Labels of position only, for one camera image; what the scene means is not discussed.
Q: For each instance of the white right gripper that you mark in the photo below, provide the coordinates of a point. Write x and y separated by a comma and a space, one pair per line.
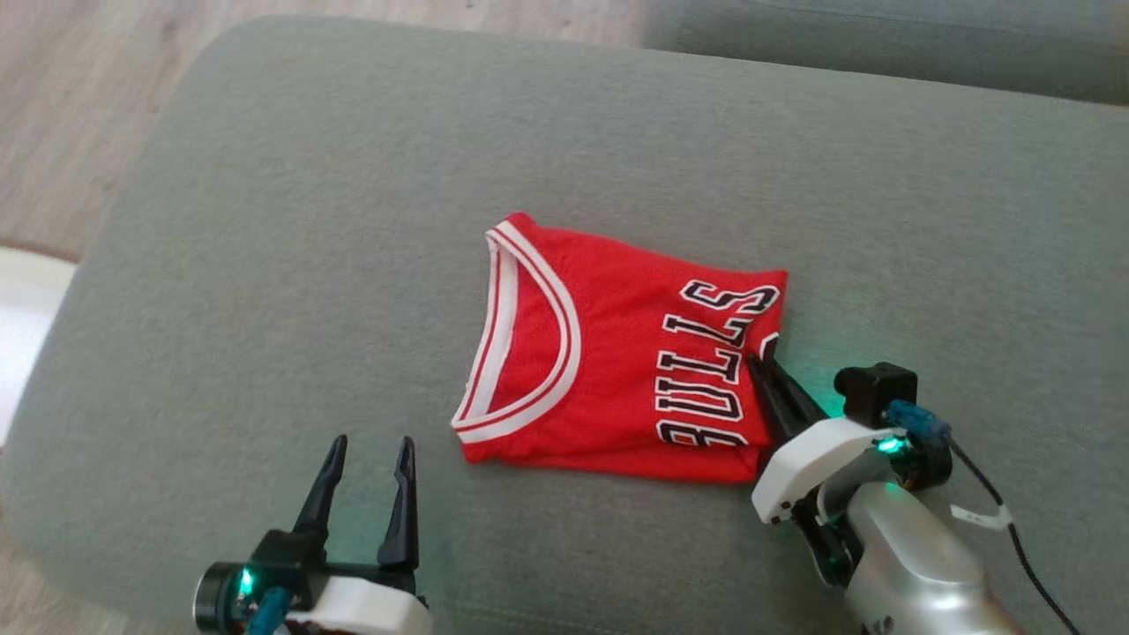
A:
816, 467

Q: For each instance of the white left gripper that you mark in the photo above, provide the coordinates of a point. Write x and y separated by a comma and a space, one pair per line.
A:
370, 608

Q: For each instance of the red Bulls basketball jersey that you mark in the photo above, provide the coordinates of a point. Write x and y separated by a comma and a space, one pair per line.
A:
617, 353

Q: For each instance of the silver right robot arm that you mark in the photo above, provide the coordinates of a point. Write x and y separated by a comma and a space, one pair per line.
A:
908, 564

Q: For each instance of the grey fabric sofa seat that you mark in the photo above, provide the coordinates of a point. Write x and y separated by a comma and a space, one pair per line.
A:
353, 220

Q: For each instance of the grey sofa cushion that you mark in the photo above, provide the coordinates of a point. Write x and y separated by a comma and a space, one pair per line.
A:
882, 35

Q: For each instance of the white floor mat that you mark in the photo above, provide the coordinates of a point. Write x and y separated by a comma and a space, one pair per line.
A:
26, 335

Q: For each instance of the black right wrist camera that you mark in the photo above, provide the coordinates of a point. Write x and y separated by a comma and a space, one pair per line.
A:
882, 392

